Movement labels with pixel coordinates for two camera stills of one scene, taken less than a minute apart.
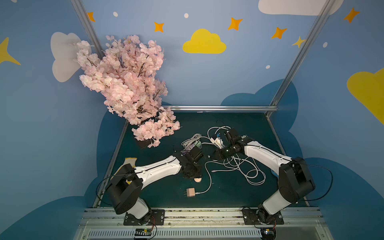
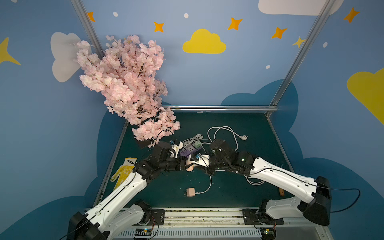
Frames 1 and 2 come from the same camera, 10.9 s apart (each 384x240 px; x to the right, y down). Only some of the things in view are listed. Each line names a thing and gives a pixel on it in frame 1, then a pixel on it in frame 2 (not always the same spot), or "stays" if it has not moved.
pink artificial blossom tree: x=127 y=76 stays
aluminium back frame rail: x=219 y=108 stays
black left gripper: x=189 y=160 to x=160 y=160
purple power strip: x=187 y=150 stays
